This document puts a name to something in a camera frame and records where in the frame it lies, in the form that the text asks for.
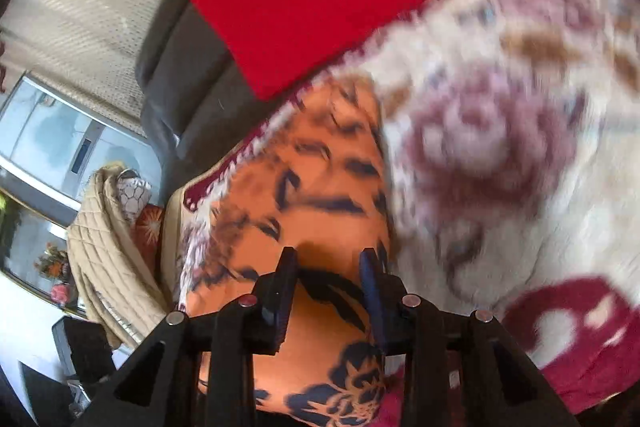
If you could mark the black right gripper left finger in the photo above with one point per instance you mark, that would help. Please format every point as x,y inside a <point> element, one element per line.
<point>200,370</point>

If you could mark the floral white maroon blanket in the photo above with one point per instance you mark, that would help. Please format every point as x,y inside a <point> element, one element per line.
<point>509,131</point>

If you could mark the red sunburst cushion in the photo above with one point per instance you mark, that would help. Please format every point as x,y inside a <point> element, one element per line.
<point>147,234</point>

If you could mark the beige quilted cloth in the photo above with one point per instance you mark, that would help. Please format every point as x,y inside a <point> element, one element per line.
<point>117,288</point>

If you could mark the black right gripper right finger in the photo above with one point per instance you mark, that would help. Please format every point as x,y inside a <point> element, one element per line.
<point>460,370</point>

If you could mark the orange black floral garment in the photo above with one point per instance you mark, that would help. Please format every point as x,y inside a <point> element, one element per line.
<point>317,185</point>

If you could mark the white patterned bag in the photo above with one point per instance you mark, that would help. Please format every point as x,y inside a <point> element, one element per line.
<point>133,193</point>

